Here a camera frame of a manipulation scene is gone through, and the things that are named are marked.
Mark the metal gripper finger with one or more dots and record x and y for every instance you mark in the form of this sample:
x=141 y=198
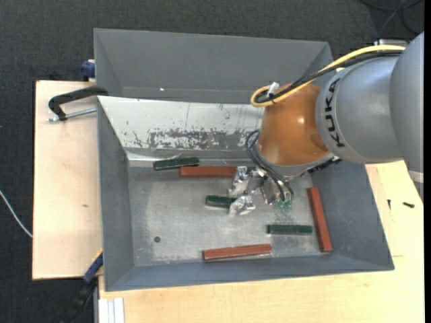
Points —
x=241 y=180
x=243 y=205

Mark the grey metal bin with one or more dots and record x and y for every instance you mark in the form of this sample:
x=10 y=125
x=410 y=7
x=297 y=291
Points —
x=188 y=220

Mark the dark green flat block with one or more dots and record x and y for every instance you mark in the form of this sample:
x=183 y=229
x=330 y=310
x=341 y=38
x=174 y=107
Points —
x=218 y=201
x=289 y=229
x=175 y=163

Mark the pale wood board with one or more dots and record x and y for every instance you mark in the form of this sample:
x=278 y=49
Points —
x=67 y=187

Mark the small black screw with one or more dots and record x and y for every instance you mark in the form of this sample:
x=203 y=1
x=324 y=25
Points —
x=408 y=205

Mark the red-brown flat block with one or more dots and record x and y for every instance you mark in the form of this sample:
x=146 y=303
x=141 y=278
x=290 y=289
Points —
x=320 y=219
x=207 y=171
x=235 y=252

